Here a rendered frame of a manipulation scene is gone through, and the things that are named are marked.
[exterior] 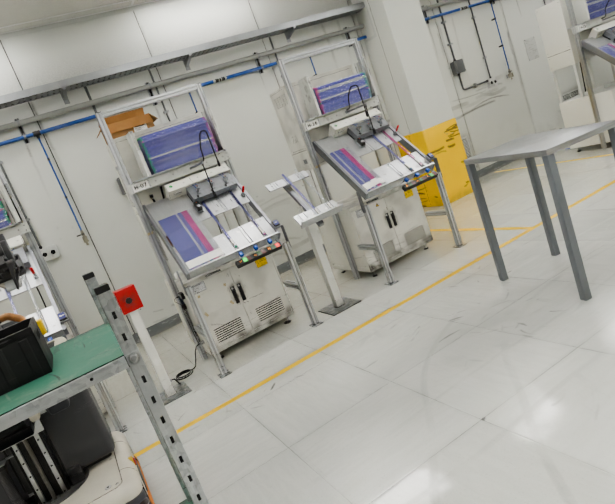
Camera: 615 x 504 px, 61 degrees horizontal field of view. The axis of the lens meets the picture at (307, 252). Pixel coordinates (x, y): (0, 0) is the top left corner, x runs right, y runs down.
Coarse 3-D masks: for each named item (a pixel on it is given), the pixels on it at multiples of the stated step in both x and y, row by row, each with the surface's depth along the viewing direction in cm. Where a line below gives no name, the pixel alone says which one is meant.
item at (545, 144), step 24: (504, 144) 316; (528, 144) 283; (552, 144) 255; (528, 168) 327; (552, 168) 250; (480, 192) 316; (552, 192) 255; (552, 240) 333; (576, 240) 258; (504, 264) 326; (576, 264) 260
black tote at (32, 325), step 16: (32, 320) 123; (0, 336) 126; (16, 336) 113; (32, 336) 114; (0, 352) 111; (16, 352) 113; (32, 352) 114; (48, 352) 125; (0, 368) 111; (16, 368) 113; (32, 368) 114; (48, 368) 116; (0, 384) 112; (16, 384) 113
